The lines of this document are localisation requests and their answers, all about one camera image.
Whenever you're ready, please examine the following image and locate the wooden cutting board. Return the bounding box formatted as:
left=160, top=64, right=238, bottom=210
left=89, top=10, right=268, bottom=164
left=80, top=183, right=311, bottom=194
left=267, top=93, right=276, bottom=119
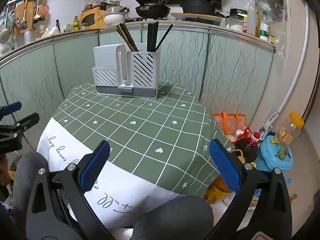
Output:
left=171, top=12, right=222, bottom=25

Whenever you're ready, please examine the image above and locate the green label bottle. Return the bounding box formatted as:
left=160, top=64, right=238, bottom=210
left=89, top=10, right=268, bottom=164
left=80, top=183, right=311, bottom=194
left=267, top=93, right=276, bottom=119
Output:
left=259, top=11, right=269, bottom=42

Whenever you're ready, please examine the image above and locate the clear jar black lid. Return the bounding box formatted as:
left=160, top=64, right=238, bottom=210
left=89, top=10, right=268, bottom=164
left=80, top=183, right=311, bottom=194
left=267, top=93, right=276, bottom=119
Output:
left=225, top=8, right=248, bottom=33

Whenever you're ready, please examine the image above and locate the orange plastic bag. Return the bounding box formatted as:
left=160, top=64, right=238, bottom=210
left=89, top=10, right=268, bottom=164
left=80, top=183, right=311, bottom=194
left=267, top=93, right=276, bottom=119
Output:
left=212, top=112, right=248, bottom=143

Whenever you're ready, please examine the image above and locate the grey trouser left leg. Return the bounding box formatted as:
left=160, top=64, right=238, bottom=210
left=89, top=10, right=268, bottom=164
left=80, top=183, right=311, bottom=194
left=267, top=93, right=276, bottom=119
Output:
left=13, top=152, right=48, bottom=233

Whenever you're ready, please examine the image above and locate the yellow microwave oven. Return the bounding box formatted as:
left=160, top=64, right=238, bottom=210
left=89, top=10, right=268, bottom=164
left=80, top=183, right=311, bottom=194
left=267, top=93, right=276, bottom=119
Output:
left=80, top=6, right=105, bottom=29

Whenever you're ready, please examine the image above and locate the white pipe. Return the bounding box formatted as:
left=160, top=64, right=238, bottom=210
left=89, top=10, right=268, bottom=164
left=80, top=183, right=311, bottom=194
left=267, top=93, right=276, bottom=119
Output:
left=265, top=2, right=310, bottom=120

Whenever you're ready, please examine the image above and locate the white squeeze bottle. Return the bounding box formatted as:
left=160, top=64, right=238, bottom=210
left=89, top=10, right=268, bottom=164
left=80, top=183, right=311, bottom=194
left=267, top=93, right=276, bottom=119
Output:
left=247, top=5, right=257, bottom=36

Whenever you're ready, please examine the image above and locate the black cooking pot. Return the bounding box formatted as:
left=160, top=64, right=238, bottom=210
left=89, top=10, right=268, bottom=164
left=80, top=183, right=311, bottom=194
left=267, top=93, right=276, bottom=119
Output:
left=181, top=0, right=222, bottom=15

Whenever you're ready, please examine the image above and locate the white utensil holder caddy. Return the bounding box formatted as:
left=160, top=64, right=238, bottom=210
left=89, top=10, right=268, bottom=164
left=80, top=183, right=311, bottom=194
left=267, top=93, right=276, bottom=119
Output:
left=92, top=43, right=161, bottom=99

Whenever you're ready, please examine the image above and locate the dark soy sauce bottle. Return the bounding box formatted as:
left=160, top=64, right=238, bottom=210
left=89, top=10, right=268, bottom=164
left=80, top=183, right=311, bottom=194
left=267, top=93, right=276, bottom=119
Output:
left=233, top=127, right=260, bottom=164

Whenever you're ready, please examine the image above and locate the person left hand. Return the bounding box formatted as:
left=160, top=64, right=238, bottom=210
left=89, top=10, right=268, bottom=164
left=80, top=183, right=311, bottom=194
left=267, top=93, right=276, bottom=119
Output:
left=0, top=154, right=10, bottom=186

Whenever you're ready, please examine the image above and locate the white bowl stack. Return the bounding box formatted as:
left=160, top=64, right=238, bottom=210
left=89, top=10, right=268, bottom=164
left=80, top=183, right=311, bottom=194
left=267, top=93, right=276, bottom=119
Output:
left=104, top=6, right=127, bottom=27

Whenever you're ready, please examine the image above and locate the yellow lid plastic jar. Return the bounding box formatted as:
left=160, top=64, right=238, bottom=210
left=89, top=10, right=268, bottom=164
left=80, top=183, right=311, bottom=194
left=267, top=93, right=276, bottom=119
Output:
left=275, top=112, right=304, bottom=146

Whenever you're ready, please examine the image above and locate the black chopstick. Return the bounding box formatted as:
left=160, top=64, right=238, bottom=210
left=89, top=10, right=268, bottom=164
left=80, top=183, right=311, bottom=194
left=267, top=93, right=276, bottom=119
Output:
left=150, top=23, right=156, bottom=52
left=147, top=23, right=153, bottom=51
left=153, top=21, right=159, bottom=52
left=154, top=24, right=173, bottom=52

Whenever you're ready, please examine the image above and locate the green checkered tablecloth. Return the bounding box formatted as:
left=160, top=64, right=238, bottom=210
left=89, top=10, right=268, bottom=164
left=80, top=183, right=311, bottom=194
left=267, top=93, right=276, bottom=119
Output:
left=37, top=81, right=233, bottom=229

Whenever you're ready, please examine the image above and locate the black wok pan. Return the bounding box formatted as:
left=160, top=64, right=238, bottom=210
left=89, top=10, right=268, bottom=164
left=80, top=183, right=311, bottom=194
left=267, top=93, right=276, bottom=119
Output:
left=134, top=0, right=171, bottom=20

